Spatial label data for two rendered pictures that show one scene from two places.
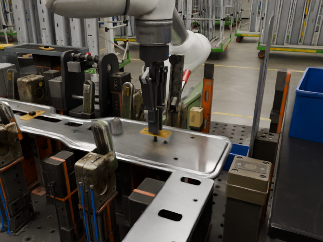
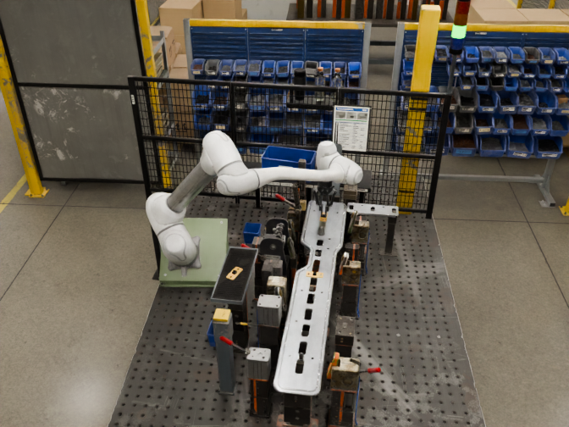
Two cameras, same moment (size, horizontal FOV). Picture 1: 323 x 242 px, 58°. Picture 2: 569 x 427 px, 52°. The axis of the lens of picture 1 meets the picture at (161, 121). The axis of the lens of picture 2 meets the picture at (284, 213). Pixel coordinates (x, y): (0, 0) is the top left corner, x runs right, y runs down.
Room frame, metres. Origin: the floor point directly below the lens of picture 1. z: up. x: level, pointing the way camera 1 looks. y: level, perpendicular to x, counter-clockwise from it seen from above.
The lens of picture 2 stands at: (1.65, 2.53, 2.86)
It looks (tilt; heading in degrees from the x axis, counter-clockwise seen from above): 34 degrees down; 255
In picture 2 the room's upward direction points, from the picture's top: straight up
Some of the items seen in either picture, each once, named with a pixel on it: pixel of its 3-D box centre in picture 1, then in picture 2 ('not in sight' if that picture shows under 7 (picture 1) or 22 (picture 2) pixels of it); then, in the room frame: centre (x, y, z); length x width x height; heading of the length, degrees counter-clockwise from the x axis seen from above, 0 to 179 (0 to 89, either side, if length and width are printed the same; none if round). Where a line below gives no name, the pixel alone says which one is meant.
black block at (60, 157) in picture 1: (67, 202); (350, 267); (0.66, 0.26, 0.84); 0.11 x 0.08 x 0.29; 156
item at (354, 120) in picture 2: not in sight; (350, 128); (0.42, -0.45, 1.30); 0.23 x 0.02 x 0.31; 156
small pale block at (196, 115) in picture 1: (193, 161); (302, 227); (0.82, -0.11, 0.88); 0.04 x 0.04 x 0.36; 66
